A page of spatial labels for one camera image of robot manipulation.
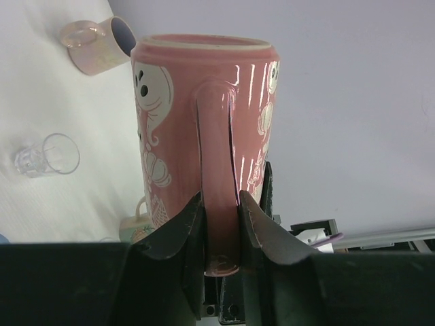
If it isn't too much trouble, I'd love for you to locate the pale pink iridescent mug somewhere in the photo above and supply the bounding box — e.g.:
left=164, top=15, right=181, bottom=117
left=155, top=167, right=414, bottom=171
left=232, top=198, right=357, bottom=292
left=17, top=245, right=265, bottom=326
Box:
left=60, top=16, right=137, bottom=75

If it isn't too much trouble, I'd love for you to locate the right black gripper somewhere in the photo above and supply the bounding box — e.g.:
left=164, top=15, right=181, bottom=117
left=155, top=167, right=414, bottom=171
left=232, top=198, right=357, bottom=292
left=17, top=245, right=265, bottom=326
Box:
left=201, top=274, right=245, bottom=323

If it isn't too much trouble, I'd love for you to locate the blue plastic tumbler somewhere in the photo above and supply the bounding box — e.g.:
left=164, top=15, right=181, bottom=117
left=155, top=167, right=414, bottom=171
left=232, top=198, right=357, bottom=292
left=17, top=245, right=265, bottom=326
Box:
left=0, top=234, right=10, bottom=244

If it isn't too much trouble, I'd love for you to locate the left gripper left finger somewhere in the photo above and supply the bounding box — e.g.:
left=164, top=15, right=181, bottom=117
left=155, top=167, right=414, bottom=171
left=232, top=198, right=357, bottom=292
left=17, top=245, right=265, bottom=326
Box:
left=1, top=194, right=205, bottom=325

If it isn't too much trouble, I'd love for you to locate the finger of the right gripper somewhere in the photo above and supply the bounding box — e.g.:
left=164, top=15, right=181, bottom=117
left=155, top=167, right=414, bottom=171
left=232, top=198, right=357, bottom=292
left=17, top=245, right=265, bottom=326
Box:
left=260, top=162, right=273, bottom=219

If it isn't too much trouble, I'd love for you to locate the pink ghost pattern mug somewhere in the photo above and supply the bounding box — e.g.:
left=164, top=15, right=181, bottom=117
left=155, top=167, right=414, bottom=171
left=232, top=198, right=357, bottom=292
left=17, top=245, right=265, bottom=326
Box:
left=131, top=34, right=280, bottom=276

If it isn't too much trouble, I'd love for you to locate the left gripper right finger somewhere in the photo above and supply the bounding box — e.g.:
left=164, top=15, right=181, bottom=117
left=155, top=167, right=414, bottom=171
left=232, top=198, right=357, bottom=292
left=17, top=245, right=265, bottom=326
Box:
left=239, top=191, right=434, bottom=325

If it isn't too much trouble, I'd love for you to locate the clear glass upper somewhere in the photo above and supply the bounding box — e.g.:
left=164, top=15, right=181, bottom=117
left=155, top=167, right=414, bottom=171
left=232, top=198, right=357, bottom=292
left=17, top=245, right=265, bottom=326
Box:
left=14, top=133, right=81, bottom=178

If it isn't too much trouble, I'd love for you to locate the cream seashell mug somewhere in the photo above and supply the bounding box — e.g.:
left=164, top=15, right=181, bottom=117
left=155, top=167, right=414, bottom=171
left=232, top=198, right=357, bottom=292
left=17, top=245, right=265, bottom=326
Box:
left=119, top=197, right=156, bottom=244

